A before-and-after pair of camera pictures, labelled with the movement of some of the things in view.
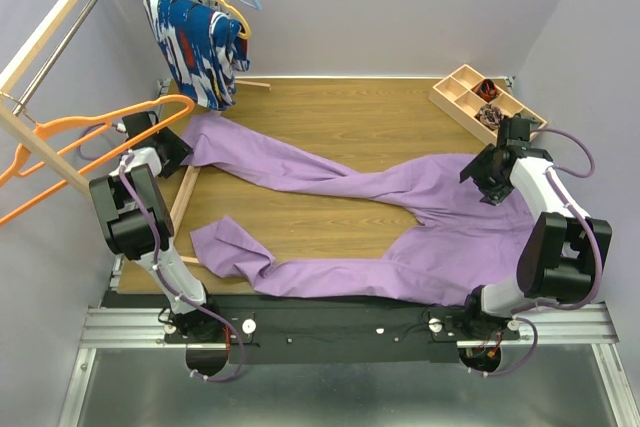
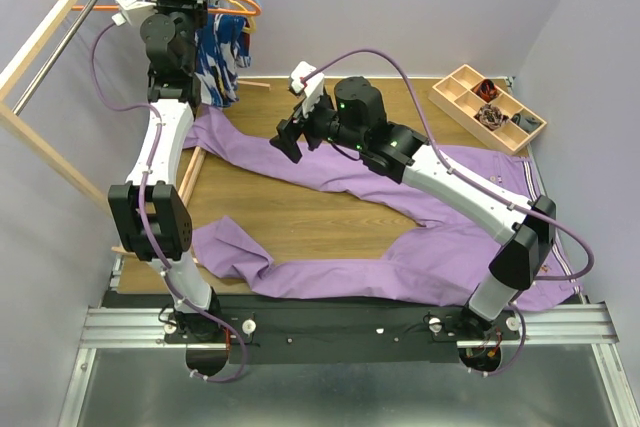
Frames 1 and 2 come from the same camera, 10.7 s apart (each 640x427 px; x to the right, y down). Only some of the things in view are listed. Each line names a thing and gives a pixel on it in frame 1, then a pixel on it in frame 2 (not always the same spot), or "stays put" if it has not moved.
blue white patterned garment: x=202 y=44 stays put
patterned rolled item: x=489 y=115 stays put
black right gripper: x=494 y=194 -> x=288 y=131
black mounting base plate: x=277 y=329 stays put
